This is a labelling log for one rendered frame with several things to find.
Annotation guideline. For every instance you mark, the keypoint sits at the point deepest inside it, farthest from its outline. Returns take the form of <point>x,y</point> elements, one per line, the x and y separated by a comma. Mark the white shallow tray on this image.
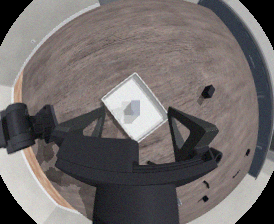
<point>152,114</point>

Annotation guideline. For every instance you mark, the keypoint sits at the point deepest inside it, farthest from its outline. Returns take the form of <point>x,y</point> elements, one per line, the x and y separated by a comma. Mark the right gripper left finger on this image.
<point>79,123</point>

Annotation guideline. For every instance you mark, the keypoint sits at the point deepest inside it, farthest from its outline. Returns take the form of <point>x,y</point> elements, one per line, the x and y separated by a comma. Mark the black cylinder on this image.
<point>217,155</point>

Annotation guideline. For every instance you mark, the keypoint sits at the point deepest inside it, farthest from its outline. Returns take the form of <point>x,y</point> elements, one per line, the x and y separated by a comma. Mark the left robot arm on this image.
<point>21,129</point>

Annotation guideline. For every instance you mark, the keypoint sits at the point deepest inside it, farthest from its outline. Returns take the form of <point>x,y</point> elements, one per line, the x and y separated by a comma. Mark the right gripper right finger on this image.
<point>201,133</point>

